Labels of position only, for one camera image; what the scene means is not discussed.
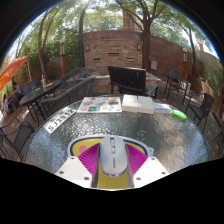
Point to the black slatted chair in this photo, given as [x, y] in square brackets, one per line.
[126, 78]

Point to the white computer mouse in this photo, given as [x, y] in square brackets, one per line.
[113, 156]

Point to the orange parasol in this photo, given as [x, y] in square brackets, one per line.
[11, 70]

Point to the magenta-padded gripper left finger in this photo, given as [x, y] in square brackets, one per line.
[71, 170]

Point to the black mesh metal chair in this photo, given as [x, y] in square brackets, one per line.
[206, 103]

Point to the green wipes pack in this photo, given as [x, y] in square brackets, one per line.
[180, 115]

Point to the wooden slat fence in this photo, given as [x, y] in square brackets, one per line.
[210, 93]

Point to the grey wall utility box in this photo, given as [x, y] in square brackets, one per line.
[153, 65]

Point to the black metal frame chair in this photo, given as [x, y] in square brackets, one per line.
[21, 133]

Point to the blue-backed metal chair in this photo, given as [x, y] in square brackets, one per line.
[175, 75]

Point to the colourful printed leaflet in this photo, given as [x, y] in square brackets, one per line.
[99, 104]

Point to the dark woven armchair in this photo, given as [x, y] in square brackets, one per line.
[75, 75]
[71, 96]

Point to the blue and white box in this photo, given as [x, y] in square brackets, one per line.
[162, 108]

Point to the blue patio chair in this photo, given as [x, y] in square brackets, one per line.
[29, 86]

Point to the white number plate strip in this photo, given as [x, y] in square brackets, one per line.
[59, 120]

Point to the wall lamp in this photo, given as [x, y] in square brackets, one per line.
[138, 47]
[87, 47]

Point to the yellow bird-shaped mouse pad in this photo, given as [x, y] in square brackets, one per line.
[113, 183]

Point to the dark round patio table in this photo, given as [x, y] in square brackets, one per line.
[38, 91]

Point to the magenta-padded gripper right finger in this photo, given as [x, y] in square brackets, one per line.
[151, 170]

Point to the person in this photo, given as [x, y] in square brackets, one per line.
[16, 89]

